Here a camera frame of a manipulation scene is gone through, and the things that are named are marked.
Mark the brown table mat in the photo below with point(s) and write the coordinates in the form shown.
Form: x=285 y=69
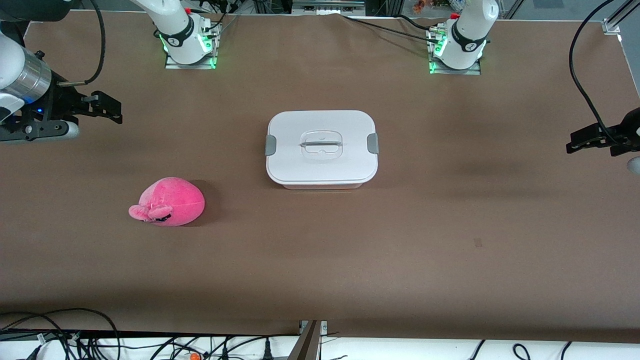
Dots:
x=400 y=250

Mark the aluminium frame corner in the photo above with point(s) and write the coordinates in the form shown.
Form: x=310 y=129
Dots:
x=611 y=25

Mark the white box lid grey clips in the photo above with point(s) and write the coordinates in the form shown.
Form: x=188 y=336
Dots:
x=300 y=165

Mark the aluminium profile post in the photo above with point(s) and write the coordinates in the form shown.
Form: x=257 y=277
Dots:
x=307 y=345

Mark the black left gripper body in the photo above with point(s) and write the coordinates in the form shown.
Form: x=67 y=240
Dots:
x=626 y=131

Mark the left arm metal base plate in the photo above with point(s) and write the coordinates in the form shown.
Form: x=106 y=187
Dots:
x=470 y=72

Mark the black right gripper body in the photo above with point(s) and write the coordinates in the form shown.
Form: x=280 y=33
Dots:
x=64 y=103

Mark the aluminium rail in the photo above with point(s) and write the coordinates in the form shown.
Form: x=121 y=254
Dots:
x=325 y=7

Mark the black power plug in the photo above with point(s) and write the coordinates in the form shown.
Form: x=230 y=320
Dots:
x=267 y=351

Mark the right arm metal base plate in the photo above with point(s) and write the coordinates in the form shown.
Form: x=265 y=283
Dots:
x=200 y=65

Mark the pink plush toy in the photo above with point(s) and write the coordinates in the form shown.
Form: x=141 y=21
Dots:
x=175 y=200

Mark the orange figurine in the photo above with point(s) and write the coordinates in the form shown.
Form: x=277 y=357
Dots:
x=419 y=6

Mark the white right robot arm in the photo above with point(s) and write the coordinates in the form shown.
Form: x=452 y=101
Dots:
x=180 y=30

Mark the pink plastic box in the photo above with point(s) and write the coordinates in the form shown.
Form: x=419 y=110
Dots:
x=320 y=186

